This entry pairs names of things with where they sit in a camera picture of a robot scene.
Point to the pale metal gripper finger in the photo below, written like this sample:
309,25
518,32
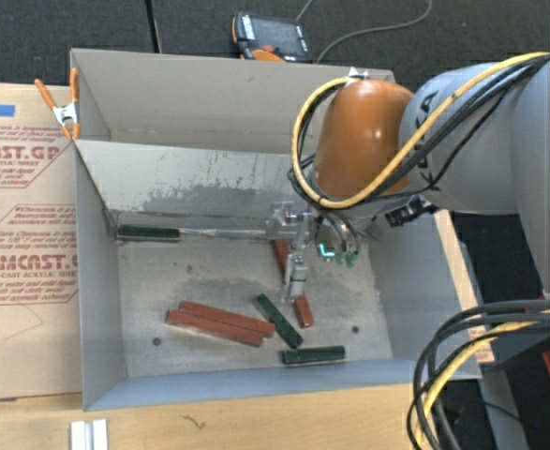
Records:
302,272
287,289

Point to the dark green flat block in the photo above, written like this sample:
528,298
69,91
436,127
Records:
313,355
279,321
148,233

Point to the grey metal bin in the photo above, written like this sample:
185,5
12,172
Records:
209,270

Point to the brown cardboard board red print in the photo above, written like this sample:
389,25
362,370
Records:
31,251

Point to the black cylinder on white bracket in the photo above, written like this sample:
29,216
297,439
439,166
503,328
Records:
402,214

